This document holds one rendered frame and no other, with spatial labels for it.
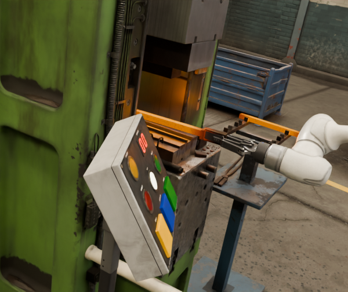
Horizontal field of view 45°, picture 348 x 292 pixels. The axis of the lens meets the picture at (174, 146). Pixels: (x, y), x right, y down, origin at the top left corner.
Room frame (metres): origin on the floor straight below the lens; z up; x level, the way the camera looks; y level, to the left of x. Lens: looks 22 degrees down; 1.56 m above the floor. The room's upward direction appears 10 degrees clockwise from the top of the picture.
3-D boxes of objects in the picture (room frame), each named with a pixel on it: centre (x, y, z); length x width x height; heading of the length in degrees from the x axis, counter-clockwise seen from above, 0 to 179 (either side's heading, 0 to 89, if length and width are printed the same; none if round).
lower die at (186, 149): (1.54, 0.15, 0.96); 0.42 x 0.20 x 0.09; 65
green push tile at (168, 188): (1.01, -0.01, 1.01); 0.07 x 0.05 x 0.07; 0
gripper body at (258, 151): (1.37, -0.28, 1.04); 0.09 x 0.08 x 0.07; 65
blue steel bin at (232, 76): (5.53, -0.67, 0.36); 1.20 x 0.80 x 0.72; 61
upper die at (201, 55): (1.54, 0.15, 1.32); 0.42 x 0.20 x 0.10; 65
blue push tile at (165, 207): (0.91, -0.01, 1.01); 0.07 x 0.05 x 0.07; 0
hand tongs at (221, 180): (2.00, -0.34, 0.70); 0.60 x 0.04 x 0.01; 157
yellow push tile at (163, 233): (0.81, -0.01, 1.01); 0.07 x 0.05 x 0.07; 0
